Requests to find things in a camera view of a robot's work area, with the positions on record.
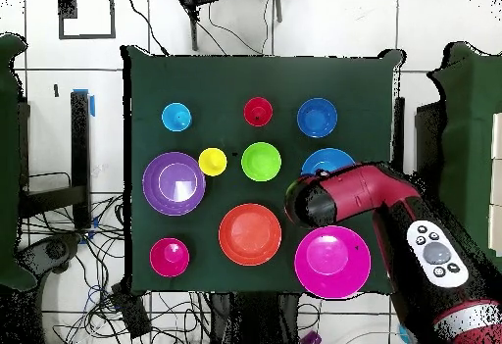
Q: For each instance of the red cup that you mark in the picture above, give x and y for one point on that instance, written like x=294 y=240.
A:
x=257 y=111

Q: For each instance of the large pink bowl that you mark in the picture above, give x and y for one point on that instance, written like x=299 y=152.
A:
x=333 y=261

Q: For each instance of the black power strip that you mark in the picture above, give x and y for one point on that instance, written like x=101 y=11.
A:
x=131 y=312

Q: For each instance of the green bowl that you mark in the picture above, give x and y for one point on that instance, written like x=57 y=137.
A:
x=261 y=161

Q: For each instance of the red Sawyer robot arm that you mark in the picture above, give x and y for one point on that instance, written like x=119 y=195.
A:
x=364 y=191

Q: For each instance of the black tripod stand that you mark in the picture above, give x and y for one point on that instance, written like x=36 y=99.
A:
x=193 y=22

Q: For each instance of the yellow cup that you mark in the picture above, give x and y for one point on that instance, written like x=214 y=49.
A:
x=212 y=161

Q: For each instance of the orange bowl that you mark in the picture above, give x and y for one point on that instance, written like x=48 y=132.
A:
x=250 y=234

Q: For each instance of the small crimson bowl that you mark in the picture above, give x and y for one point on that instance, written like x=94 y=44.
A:
x=169 y=257

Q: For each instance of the purple bowl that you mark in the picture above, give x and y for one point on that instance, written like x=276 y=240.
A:
x=173 y=184

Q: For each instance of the small dark blue bowl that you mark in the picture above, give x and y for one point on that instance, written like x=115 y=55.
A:
x=317 y=117

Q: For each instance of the blue tape strip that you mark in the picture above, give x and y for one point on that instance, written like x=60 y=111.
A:
x=92 y=105

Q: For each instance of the dark square floor frame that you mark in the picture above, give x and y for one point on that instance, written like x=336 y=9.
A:
x=112 y=18

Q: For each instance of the side table with green cloth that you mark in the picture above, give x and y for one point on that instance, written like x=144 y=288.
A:
x=470 y=124
x=8 y=163

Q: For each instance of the black metal frame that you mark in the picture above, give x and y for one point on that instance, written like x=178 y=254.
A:
x=427 y=132
x=80 y=156

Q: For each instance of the large light blue bowl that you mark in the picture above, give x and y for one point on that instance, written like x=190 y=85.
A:
x=327 y=159

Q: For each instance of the small purple object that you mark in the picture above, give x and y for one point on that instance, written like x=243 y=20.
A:
x=311 y=338

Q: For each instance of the white boxes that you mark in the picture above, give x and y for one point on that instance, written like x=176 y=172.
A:
x=497 y=183

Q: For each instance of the dark green tablecloth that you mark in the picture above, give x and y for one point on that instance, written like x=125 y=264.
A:
x=235 y=81

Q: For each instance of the blue disc on floor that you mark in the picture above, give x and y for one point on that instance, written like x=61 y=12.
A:
x=403 y=334

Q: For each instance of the light blue cup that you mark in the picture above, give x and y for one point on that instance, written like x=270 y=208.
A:
x=176 y=117

